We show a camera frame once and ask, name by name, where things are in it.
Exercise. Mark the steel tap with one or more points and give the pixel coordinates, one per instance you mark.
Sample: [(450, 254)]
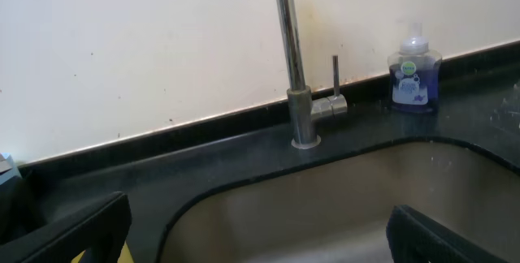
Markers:
[(302, 113)]

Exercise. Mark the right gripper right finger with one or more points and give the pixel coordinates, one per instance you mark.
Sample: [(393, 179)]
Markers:
[(426, 242)]

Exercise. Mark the blue soap bottle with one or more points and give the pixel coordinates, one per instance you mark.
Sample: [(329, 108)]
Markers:
[(414, 88)]

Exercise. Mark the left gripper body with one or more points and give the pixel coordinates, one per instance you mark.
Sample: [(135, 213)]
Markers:
[(16, 210)]

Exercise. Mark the steel sink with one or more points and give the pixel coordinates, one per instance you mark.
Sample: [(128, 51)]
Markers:
[(304, 214)]

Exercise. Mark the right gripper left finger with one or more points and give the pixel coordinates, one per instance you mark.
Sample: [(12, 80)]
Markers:
[(69, 230)]

